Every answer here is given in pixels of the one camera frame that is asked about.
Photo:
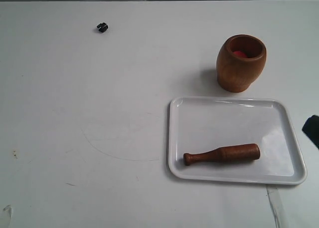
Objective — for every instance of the small black plastic clip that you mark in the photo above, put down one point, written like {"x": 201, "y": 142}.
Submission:
{"x": 102, "y": 27}

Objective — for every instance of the red object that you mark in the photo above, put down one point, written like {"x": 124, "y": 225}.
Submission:
{"x": 240, "y": 54}

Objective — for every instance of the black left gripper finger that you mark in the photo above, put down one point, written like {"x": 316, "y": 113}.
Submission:
{"x": 311, "y": 129}

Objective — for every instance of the brown wooden pestle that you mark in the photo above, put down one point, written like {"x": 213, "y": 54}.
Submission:
{"x": 237, "y": 153}

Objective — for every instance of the white plastic tray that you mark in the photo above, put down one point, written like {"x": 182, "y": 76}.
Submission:
{"x": 202, "y": 124}

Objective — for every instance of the wooden mortar cup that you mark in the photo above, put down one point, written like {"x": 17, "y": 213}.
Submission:
{"x": 235, "y": 74}

